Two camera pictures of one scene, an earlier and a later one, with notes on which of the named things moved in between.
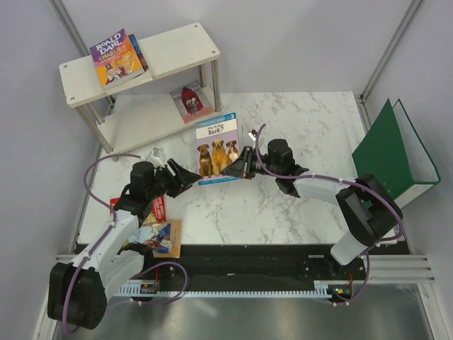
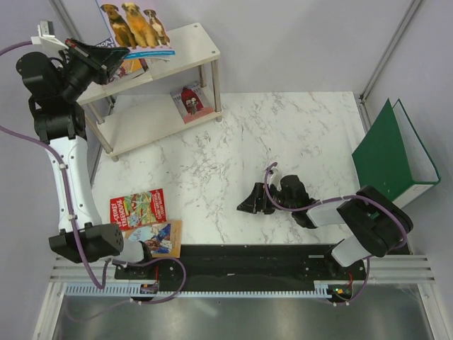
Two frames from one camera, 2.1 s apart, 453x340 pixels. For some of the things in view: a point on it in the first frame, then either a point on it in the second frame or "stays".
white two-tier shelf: (180, 87) stays
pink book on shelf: (192, 101) stays
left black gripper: (182, 180) -> (107, 58)
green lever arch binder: (391, 151) stays
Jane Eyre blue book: (144, 64) -> (132, 68)
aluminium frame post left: (69, 27) stays
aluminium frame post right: (389, 50) stays
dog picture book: (216, 144) -> (140, 26)
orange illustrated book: (164, 239) stays
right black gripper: (241, 167) -> (252, 205)
